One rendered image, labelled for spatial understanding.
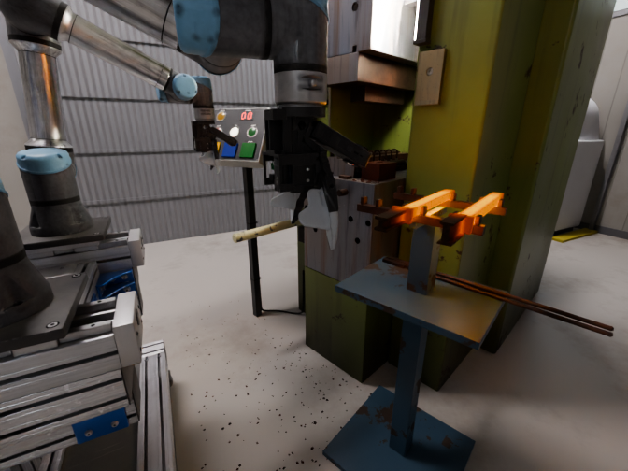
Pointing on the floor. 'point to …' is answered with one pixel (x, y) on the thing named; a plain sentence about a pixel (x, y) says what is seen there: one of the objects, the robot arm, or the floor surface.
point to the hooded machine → (581, 172)
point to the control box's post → (251, 239)
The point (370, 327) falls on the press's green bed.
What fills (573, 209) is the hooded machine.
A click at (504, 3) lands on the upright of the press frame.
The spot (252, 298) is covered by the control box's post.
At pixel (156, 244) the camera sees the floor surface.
